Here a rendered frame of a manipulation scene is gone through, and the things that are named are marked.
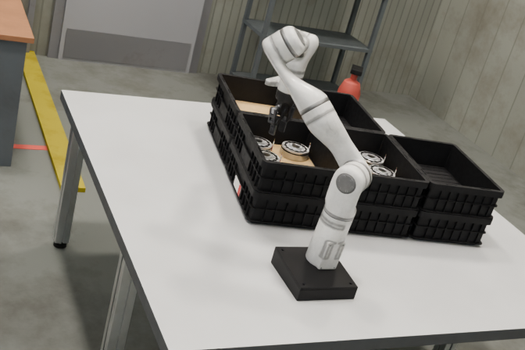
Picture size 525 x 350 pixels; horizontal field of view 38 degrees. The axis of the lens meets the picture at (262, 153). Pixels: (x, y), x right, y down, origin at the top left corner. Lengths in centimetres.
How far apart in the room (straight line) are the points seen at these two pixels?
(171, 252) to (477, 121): 440
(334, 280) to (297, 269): 11
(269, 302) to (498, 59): 438
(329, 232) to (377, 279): 29
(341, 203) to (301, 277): 24
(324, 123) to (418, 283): 65
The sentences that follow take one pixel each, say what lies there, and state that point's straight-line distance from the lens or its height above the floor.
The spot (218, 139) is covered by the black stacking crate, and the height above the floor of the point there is 74.
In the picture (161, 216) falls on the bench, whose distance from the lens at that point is 239.
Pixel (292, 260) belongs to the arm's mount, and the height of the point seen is 75.
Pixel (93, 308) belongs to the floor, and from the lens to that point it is 312.
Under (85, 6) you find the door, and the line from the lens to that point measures 558.
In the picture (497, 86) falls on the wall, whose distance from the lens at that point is 619.
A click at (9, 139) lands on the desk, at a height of 15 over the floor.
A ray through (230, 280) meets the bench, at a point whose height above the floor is 70.
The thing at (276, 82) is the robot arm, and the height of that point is 111.
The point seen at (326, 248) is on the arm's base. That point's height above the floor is 82.
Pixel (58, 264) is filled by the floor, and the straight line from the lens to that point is 334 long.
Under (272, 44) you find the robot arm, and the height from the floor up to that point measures 132.
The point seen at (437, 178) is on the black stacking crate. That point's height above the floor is 83.
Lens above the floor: 186
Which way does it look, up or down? 23 degrees down
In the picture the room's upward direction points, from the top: 15 degrees clockwise
